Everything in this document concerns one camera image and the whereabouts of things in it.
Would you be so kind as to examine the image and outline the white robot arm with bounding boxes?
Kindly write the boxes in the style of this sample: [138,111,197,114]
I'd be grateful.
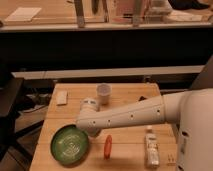
[76,89,213,171]

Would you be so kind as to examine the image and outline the clear plastic bottle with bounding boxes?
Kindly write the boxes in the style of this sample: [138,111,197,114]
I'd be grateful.
[145,126,160,168]

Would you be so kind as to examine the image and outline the orange carrot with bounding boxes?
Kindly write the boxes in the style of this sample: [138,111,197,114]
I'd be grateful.
[104,135,112,159]

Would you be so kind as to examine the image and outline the white paper sheet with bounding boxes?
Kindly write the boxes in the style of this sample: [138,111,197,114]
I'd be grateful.
[5,7,41,22]

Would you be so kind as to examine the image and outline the black chair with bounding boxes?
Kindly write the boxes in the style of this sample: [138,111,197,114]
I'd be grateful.
[0,73,44,161]

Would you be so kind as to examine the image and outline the white sponge block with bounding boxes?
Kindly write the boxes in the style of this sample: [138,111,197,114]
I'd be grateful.
[56,91,68,105]

